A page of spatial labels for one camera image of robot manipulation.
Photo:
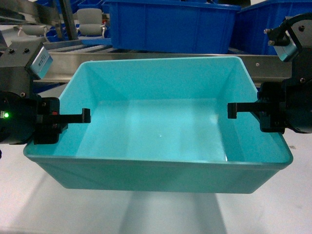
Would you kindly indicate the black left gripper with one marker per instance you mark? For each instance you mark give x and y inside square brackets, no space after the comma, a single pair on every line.
[18,119]

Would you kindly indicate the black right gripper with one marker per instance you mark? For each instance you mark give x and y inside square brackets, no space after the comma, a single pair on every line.
[288,106]

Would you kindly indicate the teal plastic bin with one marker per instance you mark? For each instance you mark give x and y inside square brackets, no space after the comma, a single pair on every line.
[161,125]

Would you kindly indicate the blue bin upper shelf right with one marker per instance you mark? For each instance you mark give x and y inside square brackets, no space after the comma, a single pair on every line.
[248,34]

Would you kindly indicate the blue bin shelf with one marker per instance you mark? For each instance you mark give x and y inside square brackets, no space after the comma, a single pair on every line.
[171,26]
[248,34]

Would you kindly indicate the blue bin upper shelf centre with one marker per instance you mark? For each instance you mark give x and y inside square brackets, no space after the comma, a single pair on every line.
[171,26]

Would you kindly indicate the stainless steel shelf rail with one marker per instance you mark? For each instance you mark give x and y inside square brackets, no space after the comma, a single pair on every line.
[261,68]

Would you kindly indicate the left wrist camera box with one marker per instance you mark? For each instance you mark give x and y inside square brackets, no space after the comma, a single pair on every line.
[21,64]

